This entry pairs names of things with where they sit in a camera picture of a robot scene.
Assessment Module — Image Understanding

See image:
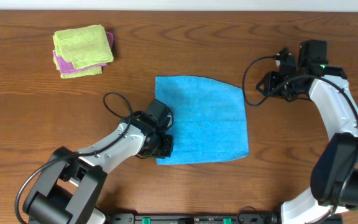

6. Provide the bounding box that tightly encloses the green folded towel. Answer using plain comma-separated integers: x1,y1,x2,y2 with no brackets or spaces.
53,24,114,69
53,57,103,79

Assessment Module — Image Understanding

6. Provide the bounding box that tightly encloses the left black cable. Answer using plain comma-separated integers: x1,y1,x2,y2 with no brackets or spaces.
14,91,175,224

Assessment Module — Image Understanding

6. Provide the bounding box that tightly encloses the right black cable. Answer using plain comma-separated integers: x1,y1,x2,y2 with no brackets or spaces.
236,55,358,224

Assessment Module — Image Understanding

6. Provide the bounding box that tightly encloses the top green folded towel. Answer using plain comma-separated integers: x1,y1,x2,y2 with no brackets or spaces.
53,24,114,69

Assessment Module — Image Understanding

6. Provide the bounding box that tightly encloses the bottom green folded towel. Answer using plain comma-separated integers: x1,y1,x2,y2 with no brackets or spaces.
53,57,103,79

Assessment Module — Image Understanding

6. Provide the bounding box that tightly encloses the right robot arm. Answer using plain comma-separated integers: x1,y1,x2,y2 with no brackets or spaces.
255,40,358,223

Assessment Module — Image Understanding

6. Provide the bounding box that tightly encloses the blue cloth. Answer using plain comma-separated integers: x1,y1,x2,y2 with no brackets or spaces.
155,76,249,166

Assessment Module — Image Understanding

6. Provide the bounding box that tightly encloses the black cable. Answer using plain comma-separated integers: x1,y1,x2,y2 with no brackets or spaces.
236,55,358,224
14,91,175,224

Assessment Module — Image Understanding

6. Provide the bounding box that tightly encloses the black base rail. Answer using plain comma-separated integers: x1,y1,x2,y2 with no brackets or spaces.
104,212,343,224

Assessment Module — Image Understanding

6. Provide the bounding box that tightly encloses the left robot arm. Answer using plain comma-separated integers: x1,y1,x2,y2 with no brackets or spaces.
22,100,173,224

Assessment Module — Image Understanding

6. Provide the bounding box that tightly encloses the purple folded towel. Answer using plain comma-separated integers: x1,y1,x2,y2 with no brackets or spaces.
53,28,114,78

